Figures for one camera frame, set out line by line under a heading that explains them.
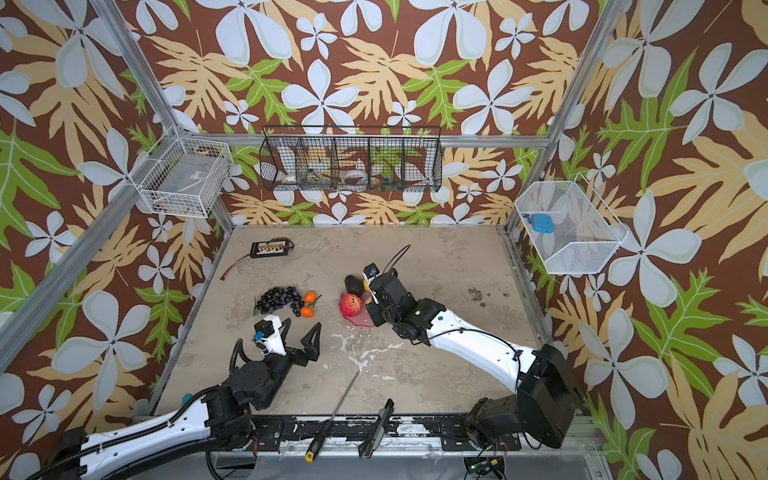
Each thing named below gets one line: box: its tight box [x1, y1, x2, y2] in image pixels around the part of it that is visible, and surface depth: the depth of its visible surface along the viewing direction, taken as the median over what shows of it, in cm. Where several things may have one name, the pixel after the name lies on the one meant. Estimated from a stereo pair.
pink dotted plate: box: [343, 303, 375, 327], surface depth 95 cm
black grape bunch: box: [255, 286, 305, 317], surface depth 98 cm
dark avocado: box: [344, 274, 365, 297], surface depth 100 cm
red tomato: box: [339, 294, 363, 317], surface depth 93 cm
